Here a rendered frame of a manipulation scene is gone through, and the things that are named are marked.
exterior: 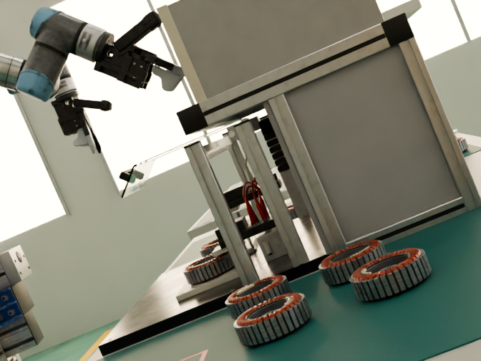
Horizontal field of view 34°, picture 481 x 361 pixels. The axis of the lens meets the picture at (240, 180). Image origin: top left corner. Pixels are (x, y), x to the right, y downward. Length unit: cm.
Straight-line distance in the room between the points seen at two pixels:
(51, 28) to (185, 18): 32
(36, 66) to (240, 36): 44
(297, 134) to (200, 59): 26
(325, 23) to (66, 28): 55
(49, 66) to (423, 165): 79
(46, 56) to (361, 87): 67
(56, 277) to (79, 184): 83
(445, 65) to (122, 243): 300
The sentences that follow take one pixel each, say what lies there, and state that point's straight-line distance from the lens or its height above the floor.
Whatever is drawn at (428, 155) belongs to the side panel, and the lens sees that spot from 143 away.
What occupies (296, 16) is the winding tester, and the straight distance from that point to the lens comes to 152.
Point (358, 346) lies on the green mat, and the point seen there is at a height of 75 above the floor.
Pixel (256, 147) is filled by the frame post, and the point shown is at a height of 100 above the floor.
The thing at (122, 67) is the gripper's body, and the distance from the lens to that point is 167.
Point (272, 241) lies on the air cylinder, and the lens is 160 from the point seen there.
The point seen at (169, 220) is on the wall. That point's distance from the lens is 651.
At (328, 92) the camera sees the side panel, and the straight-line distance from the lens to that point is 141.
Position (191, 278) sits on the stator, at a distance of 163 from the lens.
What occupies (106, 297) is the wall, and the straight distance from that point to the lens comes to 676.
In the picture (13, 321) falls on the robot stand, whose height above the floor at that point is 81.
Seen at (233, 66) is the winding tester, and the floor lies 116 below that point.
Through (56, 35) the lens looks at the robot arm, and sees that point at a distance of 170.
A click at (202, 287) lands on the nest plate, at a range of 160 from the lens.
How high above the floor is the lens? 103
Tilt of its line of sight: 3 degrees down
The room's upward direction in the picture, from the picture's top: 23 degrees counter-clockwise
